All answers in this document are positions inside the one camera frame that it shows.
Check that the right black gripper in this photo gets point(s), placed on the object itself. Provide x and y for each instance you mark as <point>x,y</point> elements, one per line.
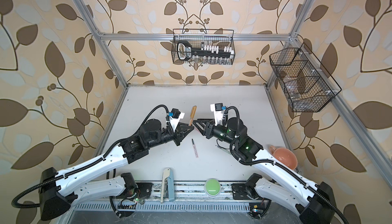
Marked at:
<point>209,128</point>

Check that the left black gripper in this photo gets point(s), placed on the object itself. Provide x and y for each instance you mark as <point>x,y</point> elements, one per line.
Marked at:
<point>178,133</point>

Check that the brown pen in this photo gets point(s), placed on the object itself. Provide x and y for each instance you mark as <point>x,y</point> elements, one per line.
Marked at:
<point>192,115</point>

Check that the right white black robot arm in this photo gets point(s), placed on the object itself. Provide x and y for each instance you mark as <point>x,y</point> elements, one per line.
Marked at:
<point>312,203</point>

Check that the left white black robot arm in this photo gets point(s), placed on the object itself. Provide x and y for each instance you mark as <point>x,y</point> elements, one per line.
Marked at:
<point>58,191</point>

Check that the pink pen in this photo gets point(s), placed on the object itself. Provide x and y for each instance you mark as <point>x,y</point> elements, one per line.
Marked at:
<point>195,149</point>

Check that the green pen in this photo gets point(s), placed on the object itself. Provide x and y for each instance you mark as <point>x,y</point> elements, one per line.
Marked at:
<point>223,149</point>

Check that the green round button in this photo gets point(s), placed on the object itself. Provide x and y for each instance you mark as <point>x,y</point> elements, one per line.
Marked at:
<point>212,187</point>

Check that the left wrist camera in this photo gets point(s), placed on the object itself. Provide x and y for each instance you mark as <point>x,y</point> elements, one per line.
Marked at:
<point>174,118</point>

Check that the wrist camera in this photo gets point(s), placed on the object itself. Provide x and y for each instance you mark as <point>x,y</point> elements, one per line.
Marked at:
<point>174,118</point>
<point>218,110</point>

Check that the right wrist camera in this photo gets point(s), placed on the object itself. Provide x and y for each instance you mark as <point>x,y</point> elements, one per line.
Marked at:
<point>218,110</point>

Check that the black socket set rail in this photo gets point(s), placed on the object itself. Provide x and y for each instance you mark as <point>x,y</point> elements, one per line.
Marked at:
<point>187,51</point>

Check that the rear black wire basket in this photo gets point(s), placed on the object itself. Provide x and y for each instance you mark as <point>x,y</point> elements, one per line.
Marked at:
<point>221,37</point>

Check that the side black wire basket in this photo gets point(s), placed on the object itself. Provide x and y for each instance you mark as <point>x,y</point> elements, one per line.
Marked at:
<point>306,83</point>

